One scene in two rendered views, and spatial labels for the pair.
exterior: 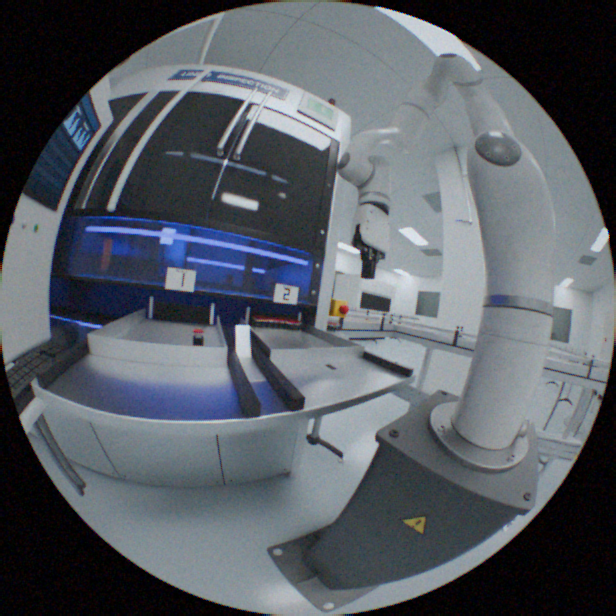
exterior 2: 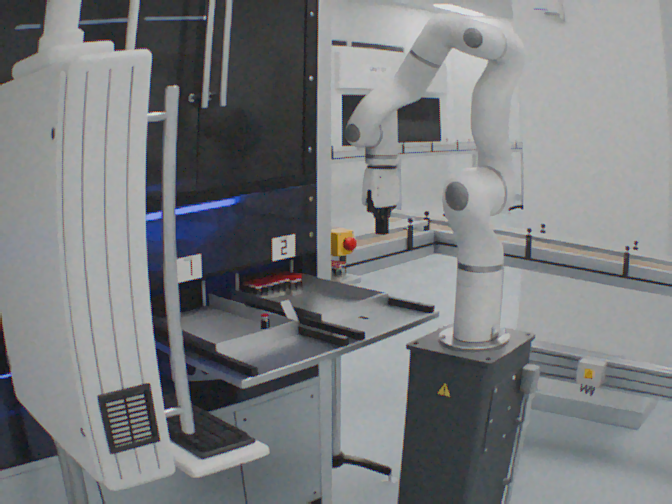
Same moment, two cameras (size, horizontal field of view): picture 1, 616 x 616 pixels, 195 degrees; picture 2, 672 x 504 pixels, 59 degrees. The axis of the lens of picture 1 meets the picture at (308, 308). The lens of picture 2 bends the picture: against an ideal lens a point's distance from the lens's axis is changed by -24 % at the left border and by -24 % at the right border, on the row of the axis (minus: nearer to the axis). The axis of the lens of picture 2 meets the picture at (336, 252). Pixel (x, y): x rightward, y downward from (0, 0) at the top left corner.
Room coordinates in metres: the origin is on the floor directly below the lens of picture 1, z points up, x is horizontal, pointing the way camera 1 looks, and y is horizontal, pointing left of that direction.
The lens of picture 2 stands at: (-1.41, 0.54, 1.45)
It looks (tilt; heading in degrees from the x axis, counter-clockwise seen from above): 12 degrees down; 343
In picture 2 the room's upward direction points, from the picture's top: straight up
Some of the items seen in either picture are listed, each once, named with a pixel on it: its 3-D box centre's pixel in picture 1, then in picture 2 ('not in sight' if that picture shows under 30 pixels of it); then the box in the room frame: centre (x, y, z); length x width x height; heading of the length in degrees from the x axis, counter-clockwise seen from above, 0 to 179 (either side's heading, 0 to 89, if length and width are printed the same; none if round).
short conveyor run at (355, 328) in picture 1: (355, 322); (363, 245); (1.03, -0.29, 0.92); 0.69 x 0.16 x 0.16; 121
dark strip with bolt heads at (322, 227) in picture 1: (326, 205); (310, 111); (0.66, -0.01, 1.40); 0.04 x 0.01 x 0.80; 121
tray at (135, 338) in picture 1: (170, 329); (212, 322); (0.35, 0.32, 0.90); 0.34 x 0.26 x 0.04; 31
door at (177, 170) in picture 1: (171, 136); (129, 87); (0.34, 0.54, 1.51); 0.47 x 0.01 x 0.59; 121
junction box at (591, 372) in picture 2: not in sight; (591, 372); (0.48, -1.03, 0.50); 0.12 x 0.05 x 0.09; 31
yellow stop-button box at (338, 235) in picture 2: (336, 307); (337, 241); (0.76, -0.12, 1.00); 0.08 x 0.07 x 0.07; 31
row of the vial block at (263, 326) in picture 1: (279, 326); (278, 287); (0.62, 0.09, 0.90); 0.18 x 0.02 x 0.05; 122
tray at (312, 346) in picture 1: (292, 336); (307, 297); (0.53, 0.03, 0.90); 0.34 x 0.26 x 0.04; 32
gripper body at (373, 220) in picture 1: (372, 228); (381, 184); (0.40, -0.13, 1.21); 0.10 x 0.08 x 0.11; 121
